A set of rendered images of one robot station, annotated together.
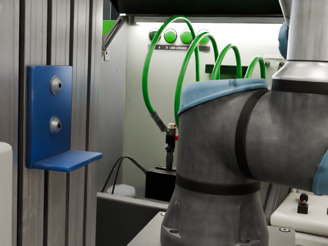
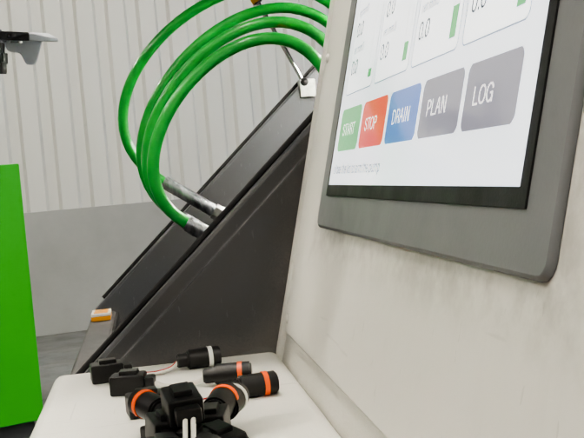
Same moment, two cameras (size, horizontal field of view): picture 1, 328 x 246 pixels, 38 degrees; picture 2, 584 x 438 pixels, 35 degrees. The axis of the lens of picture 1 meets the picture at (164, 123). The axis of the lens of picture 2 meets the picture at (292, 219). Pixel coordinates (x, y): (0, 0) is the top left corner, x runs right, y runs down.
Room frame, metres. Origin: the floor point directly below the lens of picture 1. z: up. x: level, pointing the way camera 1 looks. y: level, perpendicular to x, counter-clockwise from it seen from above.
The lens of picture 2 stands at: (0.70, -1.12, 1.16)
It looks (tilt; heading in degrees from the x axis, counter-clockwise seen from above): 3 degrees down; 57
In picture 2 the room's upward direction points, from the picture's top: 5 degrees counter-clockwise
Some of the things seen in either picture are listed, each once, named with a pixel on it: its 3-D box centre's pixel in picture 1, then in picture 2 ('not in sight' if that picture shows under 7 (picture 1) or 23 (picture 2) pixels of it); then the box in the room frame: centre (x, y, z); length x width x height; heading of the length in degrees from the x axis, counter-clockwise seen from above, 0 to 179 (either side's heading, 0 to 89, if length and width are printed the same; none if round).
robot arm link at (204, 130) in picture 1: (225, 126); not in sight; (0.65, -0.08, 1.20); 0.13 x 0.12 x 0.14; 49
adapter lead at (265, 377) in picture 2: not in sight; (203, 392); (1.03, -0.47, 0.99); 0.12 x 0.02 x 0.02; 165
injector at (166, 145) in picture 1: (167, 164); not in sight; (1.36, -0.02, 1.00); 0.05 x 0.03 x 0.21; 156
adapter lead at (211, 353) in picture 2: (303, 202); (155, 363); (1.06, -0.32, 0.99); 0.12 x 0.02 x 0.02; 163
